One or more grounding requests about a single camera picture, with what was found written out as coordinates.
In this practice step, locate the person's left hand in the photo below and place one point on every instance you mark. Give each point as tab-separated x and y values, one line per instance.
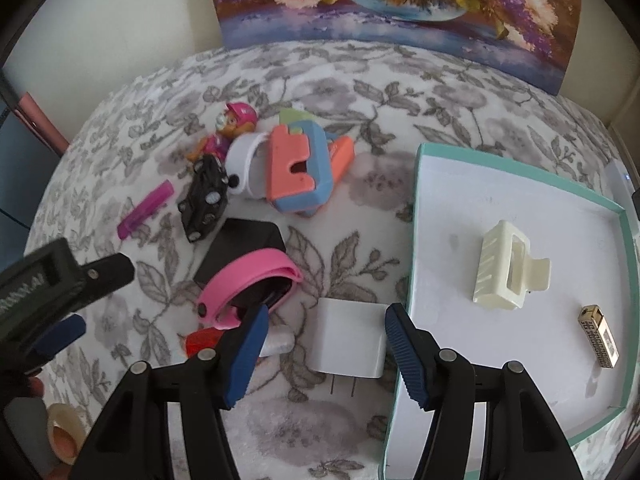
35	387

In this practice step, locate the black toy car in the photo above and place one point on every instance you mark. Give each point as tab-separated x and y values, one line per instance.
205	195

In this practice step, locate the small white glitter piece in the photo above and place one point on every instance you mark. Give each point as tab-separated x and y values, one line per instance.
277	345

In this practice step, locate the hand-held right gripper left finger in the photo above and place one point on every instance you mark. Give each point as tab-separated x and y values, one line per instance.
247	355

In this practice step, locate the teal-edged white tray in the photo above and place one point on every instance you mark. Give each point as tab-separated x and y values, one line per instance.
450	200

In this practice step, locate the white charger adapter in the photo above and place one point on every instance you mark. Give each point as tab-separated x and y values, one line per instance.
345	335

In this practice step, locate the magenta hair clip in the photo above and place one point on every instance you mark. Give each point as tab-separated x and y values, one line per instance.
145	210

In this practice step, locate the white device with blue light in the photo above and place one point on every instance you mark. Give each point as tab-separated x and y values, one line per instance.
620	185

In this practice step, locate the beige tape roll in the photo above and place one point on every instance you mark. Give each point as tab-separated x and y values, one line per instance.
57	417

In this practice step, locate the red plastic piece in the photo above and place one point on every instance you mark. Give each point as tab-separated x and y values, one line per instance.
202	342

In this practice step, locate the cream hair claw clip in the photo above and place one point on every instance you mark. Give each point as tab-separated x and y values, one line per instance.
495	260

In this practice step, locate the black box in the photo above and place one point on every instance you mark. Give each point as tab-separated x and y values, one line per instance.
240	245

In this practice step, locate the dark blue furniture panel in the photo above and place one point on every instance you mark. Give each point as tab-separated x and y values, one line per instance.
20	170

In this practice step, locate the gold lighter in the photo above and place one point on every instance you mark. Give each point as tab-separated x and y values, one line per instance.
600	335

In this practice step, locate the pink bar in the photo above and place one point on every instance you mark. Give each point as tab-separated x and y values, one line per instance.
40	120

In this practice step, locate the orange carrot toy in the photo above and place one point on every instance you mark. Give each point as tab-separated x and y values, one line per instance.
342	157

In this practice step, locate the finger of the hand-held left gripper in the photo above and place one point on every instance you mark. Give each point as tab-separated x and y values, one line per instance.
60	335
107	275

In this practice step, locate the pink pup figure toy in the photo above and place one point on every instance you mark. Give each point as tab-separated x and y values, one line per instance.
235	120

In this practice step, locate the floral painting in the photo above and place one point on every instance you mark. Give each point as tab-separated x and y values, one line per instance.
400	25

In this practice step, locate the orange blue toy case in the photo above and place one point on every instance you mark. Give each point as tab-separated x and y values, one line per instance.
295	150

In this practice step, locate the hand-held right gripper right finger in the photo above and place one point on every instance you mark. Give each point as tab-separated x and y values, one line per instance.
410	355

